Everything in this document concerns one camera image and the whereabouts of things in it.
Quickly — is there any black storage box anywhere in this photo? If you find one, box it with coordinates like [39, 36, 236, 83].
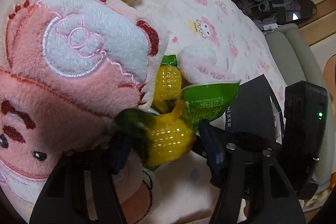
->
[211, 75, 284, 144]

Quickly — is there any grey green sofa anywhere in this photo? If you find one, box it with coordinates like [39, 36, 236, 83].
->
[264, 24, 335, 194]

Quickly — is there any pink plush pig toy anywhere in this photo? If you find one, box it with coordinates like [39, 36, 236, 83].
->
[1, 0, 168, 206]

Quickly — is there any small pink white plush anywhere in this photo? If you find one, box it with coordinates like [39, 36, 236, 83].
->
[177, 45, 238, 84]

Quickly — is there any green corn snack bag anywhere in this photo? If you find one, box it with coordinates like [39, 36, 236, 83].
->
[116, 55, 240, 168]

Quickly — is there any pink cartoon print blanket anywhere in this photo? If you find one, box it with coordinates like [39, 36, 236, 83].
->
[1, 0, 286, 222]

